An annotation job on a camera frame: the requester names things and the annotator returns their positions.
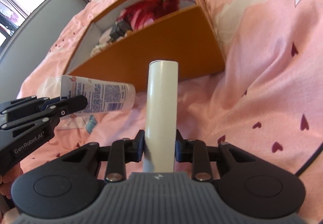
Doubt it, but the white peach print bottle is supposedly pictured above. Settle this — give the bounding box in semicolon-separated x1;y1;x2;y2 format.
143;60;178;173

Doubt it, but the white blue label bottle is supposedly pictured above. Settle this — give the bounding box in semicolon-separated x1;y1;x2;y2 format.
60;75;136;119

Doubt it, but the black square box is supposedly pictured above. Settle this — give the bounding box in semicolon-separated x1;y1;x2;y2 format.
109;20;132;41

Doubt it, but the colourful feather toy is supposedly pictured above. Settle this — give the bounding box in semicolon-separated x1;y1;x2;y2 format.
117;0;194;32

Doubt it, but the person's left hand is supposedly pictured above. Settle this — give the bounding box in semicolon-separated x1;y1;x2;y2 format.
0;163;24;217

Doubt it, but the crochet bunny with flowers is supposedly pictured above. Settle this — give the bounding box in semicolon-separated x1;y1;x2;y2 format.
90;33;112;57

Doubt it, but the orange cardboard box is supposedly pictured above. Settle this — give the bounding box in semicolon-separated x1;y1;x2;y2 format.
64;0;225;91

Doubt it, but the pink printed bed quilt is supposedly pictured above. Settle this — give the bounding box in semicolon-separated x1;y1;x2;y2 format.
18;0;322;173

